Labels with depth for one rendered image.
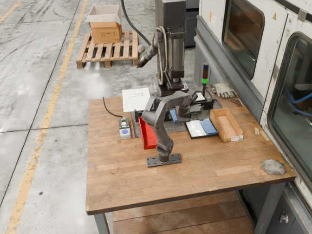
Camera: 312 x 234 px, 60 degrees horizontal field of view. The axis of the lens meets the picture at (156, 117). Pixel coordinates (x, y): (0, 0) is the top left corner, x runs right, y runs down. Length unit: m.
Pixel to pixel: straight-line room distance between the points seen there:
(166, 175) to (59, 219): 1.31
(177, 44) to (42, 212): 1.84
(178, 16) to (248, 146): 0.87
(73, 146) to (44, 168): 0.37
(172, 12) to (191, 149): 0.80
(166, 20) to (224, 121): 0.76
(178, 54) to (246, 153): 0.71
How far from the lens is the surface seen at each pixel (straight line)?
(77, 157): 3.00
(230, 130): 1.82
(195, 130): 1.76
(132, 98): 2.10
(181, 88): 1.72
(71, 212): 2.59
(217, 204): 2.27
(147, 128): 1.79
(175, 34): 1.57
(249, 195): 2.47
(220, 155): 1.65
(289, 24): 1.65
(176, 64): 1.65
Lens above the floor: 2.07
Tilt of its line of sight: 38 degrees down
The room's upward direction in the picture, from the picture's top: 2 degrees counter-clockwise
